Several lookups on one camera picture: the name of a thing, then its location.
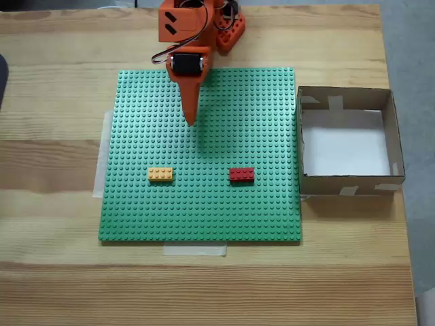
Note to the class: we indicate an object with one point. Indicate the red lego block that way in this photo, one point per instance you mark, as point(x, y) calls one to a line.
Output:
point(242, 175)

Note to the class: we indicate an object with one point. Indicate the yellow lego block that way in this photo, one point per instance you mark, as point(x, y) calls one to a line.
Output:
point(161, 175)

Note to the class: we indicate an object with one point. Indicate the green lego baseplate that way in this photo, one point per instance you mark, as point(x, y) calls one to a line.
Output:
point(153, 210)

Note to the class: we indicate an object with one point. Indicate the open cardboard box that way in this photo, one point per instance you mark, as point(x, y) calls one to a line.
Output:
point(323, 188)

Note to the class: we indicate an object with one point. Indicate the masking tape strip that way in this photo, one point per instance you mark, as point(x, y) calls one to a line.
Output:
point(100, 163)
point(193, 250)
point(305, 197)

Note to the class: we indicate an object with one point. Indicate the white paper sheet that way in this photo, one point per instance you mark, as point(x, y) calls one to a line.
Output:
point(346, 149)

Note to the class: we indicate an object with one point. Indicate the black rounded object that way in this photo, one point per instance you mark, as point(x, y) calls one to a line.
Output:
point(2, 78)

